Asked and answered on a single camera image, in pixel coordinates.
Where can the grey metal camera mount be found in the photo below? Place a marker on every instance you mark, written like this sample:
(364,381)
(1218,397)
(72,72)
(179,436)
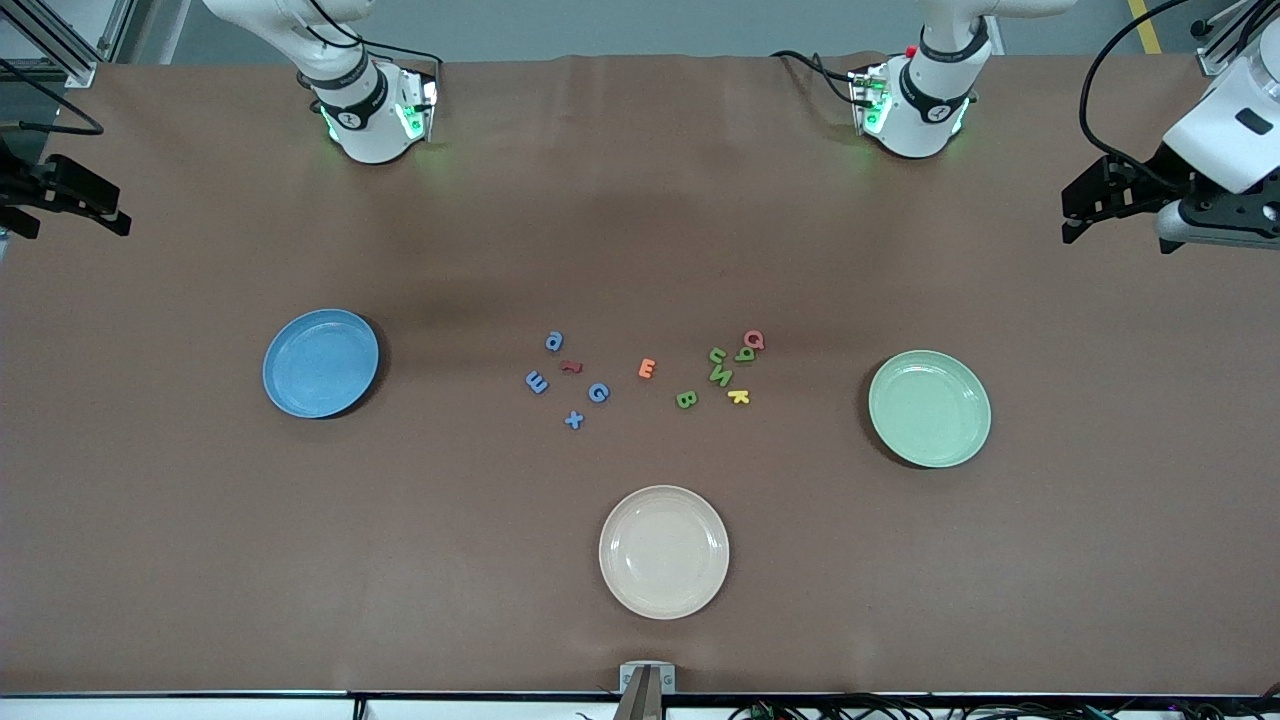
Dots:
(647,680)

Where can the green letter M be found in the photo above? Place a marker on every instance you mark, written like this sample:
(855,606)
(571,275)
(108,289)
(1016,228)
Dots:
(720,376)

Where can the aluminium frame post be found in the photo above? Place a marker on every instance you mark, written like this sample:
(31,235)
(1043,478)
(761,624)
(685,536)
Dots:
(75,70)
(1212,62)

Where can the brown table cover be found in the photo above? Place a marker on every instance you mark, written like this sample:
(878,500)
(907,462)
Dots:
(640,200)

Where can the blue plate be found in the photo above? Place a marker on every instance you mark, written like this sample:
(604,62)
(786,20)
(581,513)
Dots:
(320,365)

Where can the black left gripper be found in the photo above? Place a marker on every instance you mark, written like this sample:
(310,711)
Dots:
(1152,181)

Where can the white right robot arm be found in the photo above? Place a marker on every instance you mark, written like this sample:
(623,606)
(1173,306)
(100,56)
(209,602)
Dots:
(370,120)

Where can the beige plate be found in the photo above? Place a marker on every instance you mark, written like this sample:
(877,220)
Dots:
(664,552)

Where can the pink foam letter Q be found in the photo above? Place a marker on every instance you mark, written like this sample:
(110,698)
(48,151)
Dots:
(756,338)

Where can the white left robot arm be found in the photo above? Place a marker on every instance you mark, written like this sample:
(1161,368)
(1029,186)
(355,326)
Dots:
(930,110)

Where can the green plate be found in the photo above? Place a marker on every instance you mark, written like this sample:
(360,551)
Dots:
(930,410)

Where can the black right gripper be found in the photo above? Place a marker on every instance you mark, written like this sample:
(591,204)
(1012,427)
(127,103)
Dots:
(22,187)

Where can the blue foam letter E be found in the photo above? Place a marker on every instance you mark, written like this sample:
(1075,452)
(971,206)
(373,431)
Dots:
(537,382)

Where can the blue foam letter G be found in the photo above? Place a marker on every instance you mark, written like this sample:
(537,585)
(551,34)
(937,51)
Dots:
(605,395)

